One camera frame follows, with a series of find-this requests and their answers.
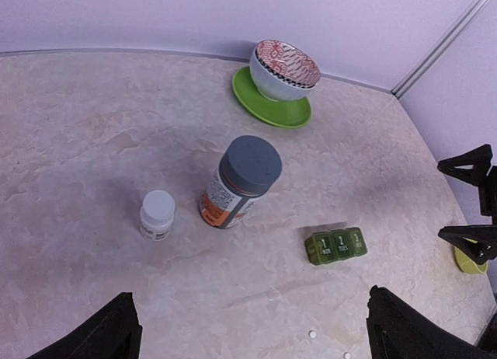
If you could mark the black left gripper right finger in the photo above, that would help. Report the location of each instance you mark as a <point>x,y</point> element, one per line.
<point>396,330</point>

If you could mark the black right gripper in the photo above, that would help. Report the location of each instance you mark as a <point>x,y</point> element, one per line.
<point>475,168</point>

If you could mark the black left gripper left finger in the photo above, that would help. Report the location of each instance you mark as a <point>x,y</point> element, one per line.
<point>112,332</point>

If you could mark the green pill organizer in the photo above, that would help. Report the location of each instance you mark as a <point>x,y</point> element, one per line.
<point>327,247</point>

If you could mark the small white pill bottle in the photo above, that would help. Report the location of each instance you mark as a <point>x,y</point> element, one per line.
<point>157,215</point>

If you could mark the amber bottle grey cap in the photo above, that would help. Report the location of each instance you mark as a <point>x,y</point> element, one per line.
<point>247,170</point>

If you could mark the lime green bowl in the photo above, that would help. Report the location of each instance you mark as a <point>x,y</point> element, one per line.
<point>465,263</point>

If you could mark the green plate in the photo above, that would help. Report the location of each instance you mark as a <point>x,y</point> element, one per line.
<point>289,115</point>

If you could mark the red patterned white bowl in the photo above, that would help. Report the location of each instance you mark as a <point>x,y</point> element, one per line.
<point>282,72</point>

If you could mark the right aluminium frame post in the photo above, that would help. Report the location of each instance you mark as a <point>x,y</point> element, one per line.
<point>460,24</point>

